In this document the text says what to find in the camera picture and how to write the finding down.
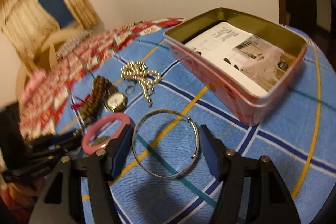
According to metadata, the pink bangle bracelet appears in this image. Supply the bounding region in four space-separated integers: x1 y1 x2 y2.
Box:
81 112 131 155

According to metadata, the brown wooden bead bracelet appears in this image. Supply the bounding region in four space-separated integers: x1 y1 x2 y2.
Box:
79 76 111 125

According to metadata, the gold watch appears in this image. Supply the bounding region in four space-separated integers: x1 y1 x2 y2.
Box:
102 84 126 113

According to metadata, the silver bangle bracelet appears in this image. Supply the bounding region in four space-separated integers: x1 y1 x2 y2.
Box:
131 109 201 179

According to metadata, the white pearl necklace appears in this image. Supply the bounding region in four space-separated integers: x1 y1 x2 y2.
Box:
120 61 162 108

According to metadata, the green jade bangle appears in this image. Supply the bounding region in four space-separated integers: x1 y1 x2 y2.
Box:
91 136 109 146

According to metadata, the left hand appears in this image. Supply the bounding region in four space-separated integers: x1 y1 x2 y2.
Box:
1 177 46 223

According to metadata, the red patterned quilt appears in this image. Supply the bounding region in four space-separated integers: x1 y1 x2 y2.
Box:
18 18 184 140

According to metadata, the blue plaid towel blanket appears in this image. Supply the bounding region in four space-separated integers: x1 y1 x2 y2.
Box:
56 27 336 224

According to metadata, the cream wooden headboard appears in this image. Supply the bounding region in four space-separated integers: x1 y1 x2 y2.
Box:
15 27 84 100

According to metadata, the striped pillow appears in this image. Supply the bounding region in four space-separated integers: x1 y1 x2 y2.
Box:
56 30 92 60

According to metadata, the beige curtain left panel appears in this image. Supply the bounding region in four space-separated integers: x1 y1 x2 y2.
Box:
1 0 60 73

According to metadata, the printed paper leaflet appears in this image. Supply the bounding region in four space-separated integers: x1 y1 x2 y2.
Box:
185 22 296 97

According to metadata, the pink metal tin box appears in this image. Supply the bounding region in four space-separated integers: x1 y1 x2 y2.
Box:
164 7 307 126

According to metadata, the red knotted string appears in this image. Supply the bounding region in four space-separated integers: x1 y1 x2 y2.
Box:
70 97 86 111

